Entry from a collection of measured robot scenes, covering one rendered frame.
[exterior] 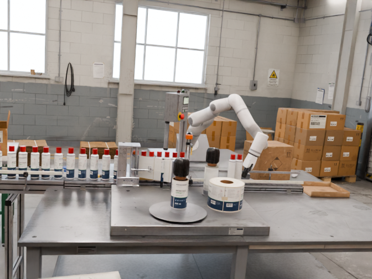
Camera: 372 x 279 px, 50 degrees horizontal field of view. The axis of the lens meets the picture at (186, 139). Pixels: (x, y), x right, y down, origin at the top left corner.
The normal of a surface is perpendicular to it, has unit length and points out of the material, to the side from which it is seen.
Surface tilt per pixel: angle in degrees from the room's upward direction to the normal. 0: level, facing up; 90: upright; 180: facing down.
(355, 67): 90
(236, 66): 90
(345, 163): 88
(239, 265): 90
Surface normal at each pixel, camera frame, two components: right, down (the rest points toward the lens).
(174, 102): -0.42, 0.12
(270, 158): 0.36, 0.18
